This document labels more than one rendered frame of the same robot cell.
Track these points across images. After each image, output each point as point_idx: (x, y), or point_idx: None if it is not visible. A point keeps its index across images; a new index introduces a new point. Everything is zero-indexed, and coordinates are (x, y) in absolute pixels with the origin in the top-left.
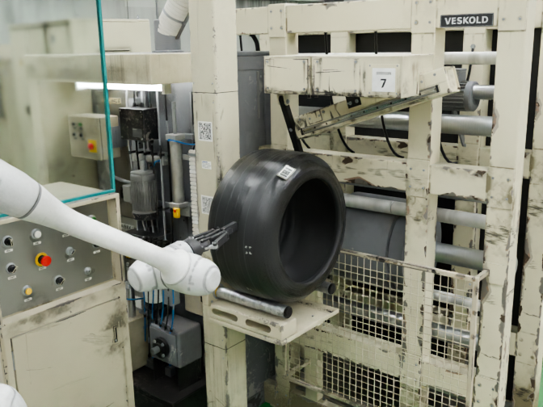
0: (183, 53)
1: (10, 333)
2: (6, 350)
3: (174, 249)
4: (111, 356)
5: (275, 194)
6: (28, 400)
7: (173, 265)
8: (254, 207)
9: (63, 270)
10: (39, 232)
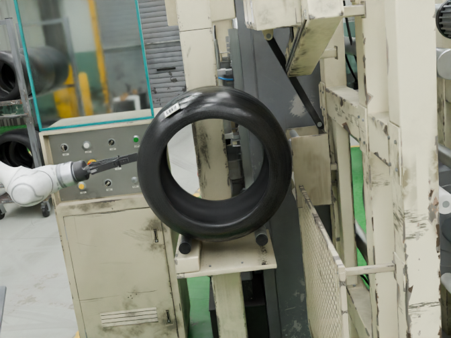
0: None
1: (62, 212)
2: (60, 224)
3: (55, 167)
4: (152, 252)
5: (156, 131)
6: (79, 265)
7: (1, 176)
8: (141, 141)
9: (112, 176)
10: (87, 143)
